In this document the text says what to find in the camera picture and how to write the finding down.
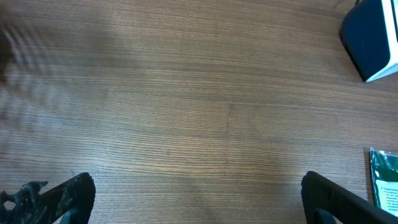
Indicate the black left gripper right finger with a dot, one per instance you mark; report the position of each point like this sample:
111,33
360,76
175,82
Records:
326,202

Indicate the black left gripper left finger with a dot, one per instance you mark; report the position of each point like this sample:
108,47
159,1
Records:
70,202

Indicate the green 3M sponge package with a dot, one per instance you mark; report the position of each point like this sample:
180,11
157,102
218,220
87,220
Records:
383,167

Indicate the white barcode scanner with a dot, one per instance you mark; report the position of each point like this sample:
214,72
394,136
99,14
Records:
369,34

